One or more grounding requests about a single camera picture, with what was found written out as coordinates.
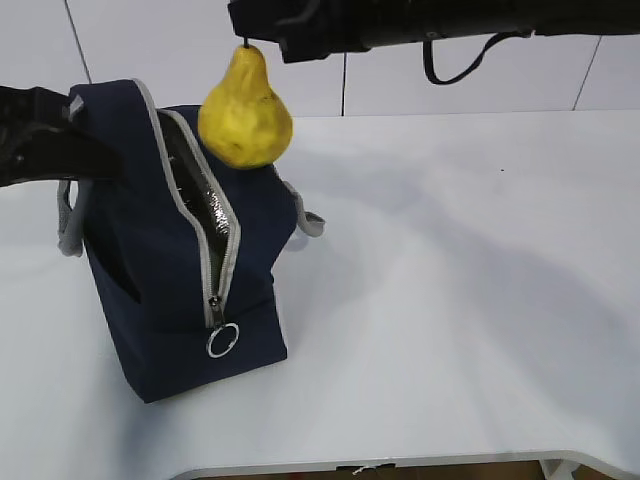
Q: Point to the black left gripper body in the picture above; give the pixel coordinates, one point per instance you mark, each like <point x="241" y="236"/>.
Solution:
<point x="29" y="119"/>

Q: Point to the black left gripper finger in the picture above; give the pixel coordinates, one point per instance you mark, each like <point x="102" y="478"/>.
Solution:
<point x="75" y="157"/>

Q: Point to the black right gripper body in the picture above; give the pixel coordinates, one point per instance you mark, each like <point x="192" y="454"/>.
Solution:
<point x="303" y="30"/>

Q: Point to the yellow pear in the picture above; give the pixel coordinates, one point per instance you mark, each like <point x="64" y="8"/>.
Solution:
<point x="243" y="122"/>

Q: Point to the navy blue lunch bag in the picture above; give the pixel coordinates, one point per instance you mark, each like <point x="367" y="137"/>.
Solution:
<point x="181" y="246"/>

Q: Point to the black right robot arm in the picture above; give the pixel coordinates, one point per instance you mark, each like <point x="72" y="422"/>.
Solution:
<point x="397" y="22"/>

